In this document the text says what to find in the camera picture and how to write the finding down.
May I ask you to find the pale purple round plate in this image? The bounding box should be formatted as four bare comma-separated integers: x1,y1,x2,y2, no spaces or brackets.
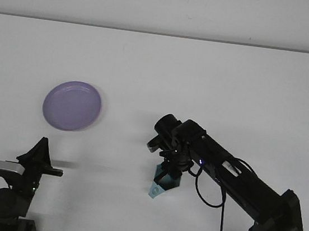
40,76,105,135

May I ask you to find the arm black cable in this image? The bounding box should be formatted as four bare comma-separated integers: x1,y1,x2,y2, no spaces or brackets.
186,153,259,231

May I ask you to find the pale blue hexagonal cup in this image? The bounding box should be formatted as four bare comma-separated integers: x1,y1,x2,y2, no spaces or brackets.
147,161,184,203

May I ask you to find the arm grey camera box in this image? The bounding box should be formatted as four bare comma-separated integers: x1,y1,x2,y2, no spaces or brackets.
0,160,25,180
146,137,161,154

